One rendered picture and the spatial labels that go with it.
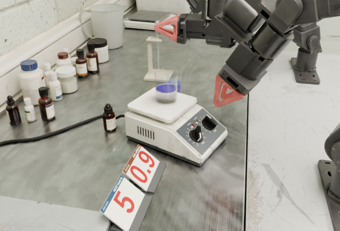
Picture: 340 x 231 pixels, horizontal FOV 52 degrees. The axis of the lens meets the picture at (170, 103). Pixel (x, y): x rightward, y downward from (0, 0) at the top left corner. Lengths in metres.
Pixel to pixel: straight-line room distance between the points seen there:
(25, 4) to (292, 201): 0.91
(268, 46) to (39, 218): 0.48
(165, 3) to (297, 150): 1.21
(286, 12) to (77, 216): 0.47
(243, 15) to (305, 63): 0.59
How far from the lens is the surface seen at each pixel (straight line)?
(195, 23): 1.01
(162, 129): 0.73
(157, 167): 0.72
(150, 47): 1.09
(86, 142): 0.82
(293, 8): 0.58
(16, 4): 1.14
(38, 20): 1.23
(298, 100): 1.04
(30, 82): 0.99
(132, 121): 0.78
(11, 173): 0.78
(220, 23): 0.66
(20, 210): 0.68
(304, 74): 1.20
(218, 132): 0.78
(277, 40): 0.62
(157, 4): 1.85
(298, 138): 0.87
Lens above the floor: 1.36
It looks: 29 degrees down
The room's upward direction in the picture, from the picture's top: straight up
